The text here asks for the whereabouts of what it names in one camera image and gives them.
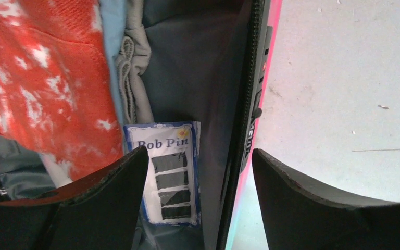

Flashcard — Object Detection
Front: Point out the grey ribbed garment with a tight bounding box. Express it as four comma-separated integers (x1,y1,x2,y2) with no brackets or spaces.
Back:
115,0,154,124

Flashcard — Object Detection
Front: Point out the pink and teal kids suitcase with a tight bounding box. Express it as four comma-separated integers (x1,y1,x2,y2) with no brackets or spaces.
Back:
0,1,281,249

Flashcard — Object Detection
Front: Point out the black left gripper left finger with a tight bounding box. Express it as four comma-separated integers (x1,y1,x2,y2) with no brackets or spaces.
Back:
0,146,148,249

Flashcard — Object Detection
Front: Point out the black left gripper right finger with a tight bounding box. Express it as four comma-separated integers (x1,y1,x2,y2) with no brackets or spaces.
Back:
252,149,400,249

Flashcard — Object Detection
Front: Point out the light blue garment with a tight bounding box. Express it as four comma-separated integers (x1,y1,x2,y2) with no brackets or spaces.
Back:
99,0,127,146

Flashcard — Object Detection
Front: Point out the red white tie-dye garment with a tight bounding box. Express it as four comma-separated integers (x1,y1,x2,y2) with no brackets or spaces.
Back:
0,1,123,186

